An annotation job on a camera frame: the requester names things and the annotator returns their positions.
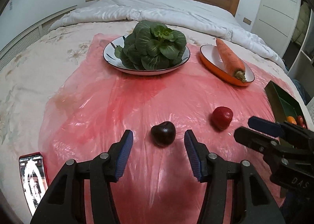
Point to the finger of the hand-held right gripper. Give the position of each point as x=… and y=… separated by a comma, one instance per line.
x=255, y=138
x=265, y=124

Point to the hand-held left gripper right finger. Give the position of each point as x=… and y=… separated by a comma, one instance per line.
x=193, y=155

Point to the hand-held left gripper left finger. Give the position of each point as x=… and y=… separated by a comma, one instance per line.
x=125, y=155

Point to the green rectangular tray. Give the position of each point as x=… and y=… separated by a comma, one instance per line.
x=277, y=106

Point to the orange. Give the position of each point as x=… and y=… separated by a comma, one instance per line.
x=290, y=119

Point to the small red apple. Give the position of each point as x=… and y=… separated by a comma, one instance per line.
x=299, y=118
x=222, y=116
x=303, y=126

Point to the dark purple plum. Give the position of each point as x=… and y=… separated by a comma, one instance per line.
x=163, y=137

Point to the white slatted panel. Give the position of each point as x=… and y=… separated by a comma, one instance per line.
x=311, y=106

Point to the blue towel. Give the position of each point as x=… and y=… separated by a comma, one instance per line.
x=299, y=88

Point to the pink plastic sheet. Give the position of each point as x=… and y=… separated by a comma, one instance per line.
x=110, y=106

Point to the white open closet shelf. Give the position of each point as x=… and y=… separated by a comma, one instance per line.
x=301, y=62

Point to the carrot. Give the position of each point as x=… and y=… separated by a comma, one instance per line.
x=230, y=59

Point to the orange enamel plate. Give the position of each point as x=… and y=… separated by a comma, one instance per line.
x=211, y=57

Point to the smartphone with red case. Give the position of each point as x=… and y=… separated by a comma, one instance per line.
x=32, y=180

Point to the white plate with dark rim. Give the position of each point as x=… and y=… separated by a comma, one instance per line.
x=110, y=52

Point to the light green jacket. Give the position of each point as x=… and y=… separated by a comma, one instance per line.
x=303, y=23

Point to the dark green leafy vegetable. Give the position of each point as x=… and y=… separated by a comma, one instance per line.
x=152, y=47

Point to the white wardrobe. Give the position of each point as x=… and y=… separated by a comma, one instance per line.
x=277, y=6

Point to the floral bedsheet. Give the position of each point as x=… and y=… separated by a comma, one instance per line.
x=29, y=79

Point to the white duvet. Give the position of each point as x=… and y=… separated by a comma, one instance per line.
x=171, y=10

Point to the white slatted radiator cover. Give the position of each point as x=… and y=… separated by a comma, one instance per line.
x=24, y=37

